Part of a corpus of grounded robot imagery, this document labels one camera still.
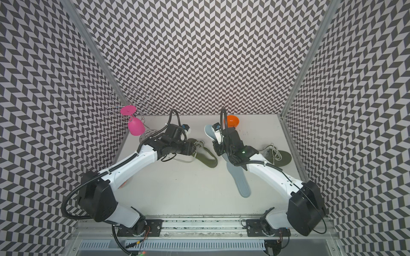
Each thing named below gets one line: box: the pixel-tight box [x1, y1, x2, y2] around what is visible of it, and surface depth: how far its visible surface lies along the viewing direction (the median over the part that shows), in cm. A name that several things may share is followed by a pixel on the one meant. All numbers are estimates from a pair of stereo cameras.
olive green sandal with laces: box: [186, 138, 219, 168], surface depth 96 cm
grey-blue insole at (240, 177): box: [221, 153, 252, 198], surface depth 89 cm
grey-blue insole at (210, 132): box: [204, 124, 217, 141], surface depth 79 cm
